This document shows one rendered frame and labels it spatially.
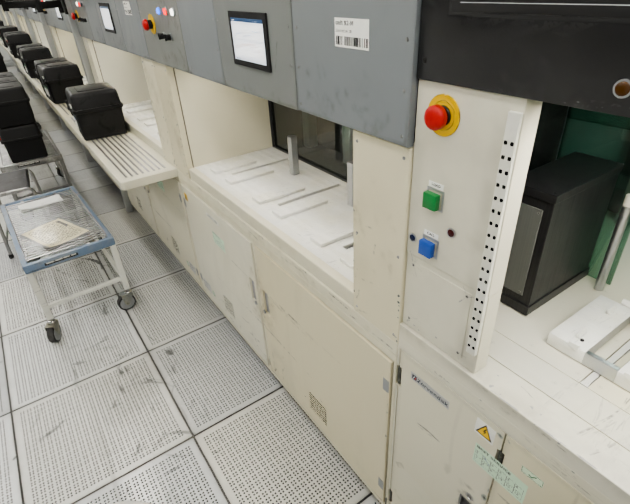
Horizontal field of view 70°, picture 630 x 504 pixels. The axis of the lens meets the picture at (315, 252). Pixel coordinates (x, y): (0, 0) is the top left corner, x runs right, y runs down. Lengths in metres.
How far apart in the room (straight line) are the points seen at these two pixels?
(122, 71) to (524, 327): 3.02
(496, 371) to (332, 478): 0.98
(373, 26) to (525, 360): 0.71
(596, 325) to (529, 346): 0.15
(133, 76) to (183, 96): 1.52
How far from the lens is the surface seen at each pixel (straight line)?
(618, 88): 0.63
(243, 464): 1.88
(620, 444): 0.96
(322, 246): 1.36
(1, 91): 3.96
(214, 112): 2.08
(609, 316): 1.16
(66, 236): 2.65
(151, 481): 1.95
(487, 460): 1.08
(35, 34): 6.46
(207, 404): 2.09
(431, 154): 0.82
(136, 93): 3.53
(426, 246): 0.87
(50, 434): 2.27
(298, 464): 1.85
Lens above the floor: 1.56
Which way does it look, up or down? 32 degrees down
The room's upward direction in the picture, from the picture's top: 3 degrees counter-clockwise
